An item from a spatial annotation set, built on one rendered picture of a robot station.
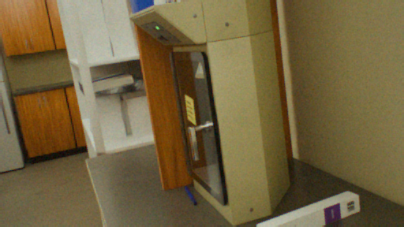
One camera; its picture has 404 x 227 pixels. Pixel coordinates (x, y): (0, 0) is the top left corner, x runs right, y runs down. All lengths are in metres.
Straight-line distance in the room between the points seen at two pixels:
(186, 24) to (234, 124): 0.27
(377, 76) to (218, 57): 0.43
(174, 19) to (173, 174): 0.61
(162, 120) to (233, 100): 0.40
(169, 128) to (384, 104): 0.65
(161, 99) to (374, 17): 0.66
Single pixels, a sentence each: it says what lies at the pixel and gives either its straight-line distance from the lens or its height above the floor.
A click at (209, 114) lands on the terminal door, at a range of 1.06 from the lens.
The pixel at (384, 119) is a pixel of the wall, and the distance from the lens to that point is 1.22.
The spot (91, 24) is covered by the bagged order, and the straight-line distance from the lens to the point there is 2.38.
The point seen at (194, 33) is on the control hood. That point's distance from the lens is 1.01.
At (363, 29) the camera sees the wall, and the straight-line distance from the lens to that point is 1.23.
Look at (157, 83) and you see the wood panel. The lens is 1.37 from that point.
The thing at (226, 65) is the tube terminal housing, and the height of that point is 1.35.
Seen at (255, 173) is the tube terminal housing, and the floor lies 1.06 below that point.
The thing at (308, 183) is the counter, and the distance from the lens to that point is 1.36.
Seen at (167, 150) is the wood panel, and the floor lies 1.07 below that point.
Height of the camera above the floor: 1.45
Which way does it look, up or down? 11 degrees down
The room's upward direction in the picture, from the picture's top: 8 degrees counter-clockwise
